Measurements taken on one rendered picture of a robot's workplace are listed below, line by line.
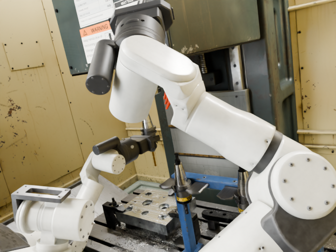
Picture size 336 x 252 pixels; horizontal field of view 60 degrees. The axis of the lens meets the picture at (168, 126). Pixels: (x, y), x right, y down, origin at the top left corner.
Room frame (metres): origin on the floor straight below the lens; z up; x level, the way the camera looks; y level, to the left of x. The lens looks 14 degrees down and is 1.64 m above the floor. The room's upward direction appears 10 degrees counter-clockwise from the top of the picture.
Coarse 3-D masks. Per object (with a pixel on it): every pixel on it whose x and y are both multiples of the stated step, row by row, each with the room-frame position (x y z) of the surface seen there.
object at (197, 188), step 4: (192, 184) 0.88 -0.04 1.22; (196, 184) 0.87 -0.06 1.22; (200, 184) 0.87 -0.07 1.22; (204, 184) 0.86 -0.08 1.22; (208, 184) 0.86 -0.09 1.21; (188, 188) 0.85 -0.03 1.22; (192, 188) 0.85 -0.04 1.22; (196, 188) 0.84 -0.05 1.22; (200, 188) 0.84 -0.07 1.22; (204, 188) 0.84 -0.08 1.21; (188, 192) 0.83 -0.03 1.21; (192, 192) 0.83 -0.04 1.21; (196, 192) 0.82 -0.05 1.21; (200, 192) 0.82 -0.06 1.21
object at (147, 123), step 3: (147, 117) 1.11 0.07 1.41; (144, 120) 1.11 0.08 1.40; (147, 120) 1.11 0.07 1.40; (150, 120) 1.12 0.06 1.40; (144, 123) 1.11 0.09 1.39; (147, 123) 1.11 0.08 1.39; (150, 123) 1.11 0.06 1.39; (144, 126) 1.11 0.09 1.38; (147, 126) 1.10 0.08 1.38; (150, 126) 1.11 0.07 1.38
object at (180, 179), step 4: (180, 164) 0.88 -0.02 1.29; (176, 168) 0.88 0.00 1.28; (180, 168) 0.88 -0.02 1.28; (176, 172) 0.88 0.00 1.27; (180, 172) 0.87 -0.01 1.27; (184, 172) 0.88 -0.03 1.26; (176, 176) 0.87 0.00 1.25; (180, 176) 0.87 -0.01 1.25; (184, 176) 0.88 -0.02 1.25; (176, 180) 0.87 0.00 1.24; (180, 180) 0.87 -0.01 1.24; (184, 180) 0.87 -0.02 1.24; (176, 184) 0.87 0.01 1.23; (180, 184) 0.87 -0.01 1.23; (184, 184) 0.87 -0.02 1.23
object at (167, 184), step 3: (165, 180) 0.95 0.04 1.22; (168, 180) 0.94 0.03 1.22; (171, 180) 0.94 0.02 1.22; (162, 183) 0.93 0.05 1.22; (165, 183) 0.92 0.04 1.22; (168, 183) 0.92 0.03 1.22; (171, 183) 0.91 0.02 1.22; (159, 186) 0.91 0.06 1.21; (162, 186) 0.90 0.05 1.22; (165, 186) 0.90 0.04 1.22; (168, 186) 0.89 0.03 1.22; (171, 186) 0.89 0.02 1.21
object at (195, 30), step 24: (72, 0) 0.97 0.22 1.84; (168, 0) 0.78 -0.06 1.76; (192, 0) 0.87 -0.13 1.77; (216, 0) 0.98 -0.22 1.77; (240, 0) 1.13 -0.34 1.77; (72, 24) 0.99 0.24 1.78; (192, 24) 0.85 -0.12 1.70; (216, 24) 0.97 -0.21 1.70; (240, 24) 1.11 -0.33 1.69; (72, 48) 1.01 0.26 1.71; (192, 48) 0.84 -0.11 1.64; (216, 48) 0.96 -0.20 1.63; (72, 72) 1.03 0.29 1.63
